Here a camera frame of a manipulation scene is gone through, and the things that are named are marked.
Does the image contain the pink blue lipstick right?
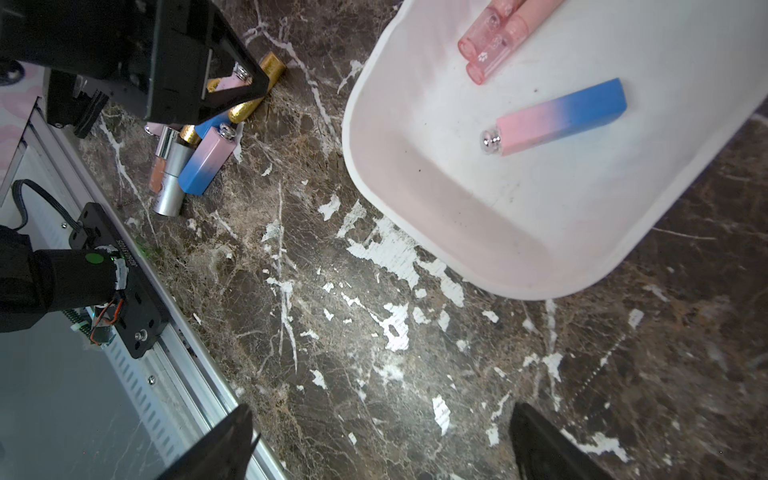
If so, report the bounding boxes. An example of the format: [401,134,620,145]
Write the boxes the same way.
[178,123,236,196]

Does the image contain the gold glitter lipstick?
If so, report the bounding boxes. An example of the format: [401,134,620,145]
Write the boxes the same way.
[208,53,286,127]

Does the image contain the white storage box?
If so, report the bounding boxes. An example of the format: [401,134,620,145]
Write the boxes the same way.
[342,1,767,300]

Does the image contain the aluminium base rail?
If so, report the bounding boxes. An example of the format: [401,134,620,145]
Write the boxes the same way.
[0,101,289,480]

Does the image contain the pink blue square lipstick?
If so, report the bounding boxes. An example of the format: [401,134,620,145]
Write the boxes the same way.
[481,78,627,156]

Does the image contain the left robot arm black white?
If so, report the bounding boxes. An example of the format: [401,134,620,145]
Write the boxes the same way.
[1,1,269,358]

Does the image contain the pink lip gloss tube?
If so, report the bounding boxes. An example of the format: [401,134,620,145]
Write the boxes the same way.
[458,0,524,61]
[466,0,563,85]

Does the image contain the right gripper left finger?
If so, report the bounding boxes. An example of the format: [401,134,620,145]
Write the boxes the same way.
[158,404,260,480]

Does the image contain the silver lipstick tube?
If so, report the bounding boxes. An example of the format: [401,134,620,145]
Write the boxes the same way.
[154,143,194,217]

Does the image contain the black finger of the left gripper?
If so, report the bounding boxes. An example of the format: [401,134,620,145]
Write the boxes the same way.
[142,1,260,124]

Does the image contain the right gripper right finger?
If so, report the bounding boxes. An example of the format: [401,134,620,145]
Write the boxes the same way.
[509,402,612,480]

